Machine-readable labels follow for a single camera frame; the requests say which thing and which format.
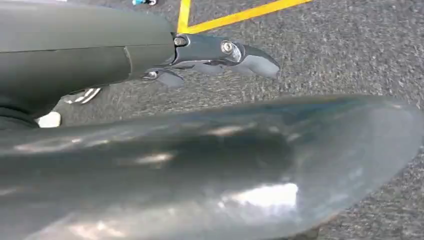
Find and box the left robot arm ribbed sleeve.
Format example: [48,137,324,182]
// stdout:
[0,105,39,131]

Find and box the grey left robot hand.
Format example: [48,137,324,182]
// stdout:
[0,0,424,240]

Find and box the yellow floor tape square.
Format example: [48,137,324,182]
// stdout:
[176,0,314,35]

